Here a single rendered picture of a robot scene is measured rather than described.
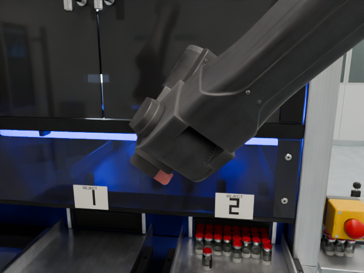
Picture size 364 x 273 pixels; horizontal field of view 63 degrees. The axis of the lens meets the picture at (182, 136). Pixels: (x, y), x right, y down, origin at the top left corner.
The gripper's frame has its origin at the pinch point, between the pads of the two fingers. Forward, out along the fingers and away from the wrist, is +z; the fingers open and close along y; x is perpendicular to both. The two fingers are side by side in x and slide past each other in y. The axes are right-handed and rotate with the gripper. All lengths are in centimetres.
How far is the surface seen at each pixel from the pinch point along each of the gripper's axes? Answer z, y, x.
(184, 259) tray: 20.2, 22.7, 15.0
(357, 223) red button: 12.8, -5.8, 39.2
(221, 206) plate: 16.9, 7.1, 15.1
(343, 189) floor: 292, -57, 151
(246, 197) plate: 15.8, 2.3, 18.4
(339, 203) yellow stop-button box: 17.4, -7.9, 36.2
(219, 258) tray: 21.2, 18.1, 21.8
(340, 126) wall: 465, -173, 165
